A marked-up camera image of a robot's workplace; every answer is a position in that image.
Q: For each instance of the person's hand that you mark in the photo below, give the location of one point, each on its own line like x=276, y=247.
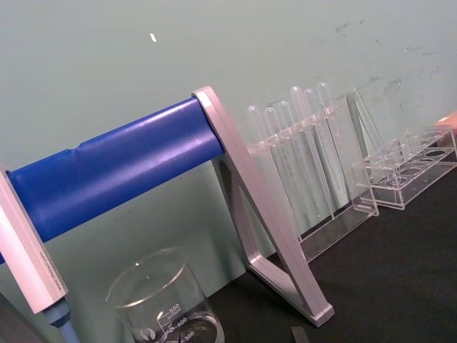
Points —
x=449, y=121

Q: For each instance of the clear acrylic rack round holes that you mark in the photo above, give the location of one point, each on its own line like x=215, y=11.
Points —
x=410, y=171

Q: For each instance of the clear glass conical flask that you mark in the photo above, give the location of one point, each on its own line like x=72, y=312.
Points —
x=367, y=125

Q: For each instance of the clear plastic test tube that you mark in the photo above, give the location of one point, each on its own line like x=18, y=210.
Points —
x=297, y=101
x=310, y=101
x=270, y=121
x=324, y=96
x=285, y=114
x=254, y=121

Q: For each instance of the clear acrylic test tube rack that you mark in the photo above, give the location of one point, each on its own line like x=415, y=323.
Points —
x=332, y=228

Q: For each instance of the black table cloth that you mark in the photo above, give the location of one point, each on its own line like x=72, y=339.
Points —
x=392, y=271

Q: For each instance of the grey pipette stand blue bar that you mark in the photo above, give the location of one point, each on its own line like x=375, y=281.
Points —
x=118, y=168

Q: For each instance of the clear glass measuring beaker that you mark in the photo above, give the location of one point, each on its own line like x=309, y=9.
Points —
x=143, y=314

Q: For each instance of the blue pipette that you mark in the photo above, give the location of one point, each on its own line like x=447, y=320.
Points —
x=62, y=321

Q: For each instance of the plain pale wall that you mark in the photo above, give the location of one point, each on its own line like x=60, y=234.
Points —
x=228, y=46

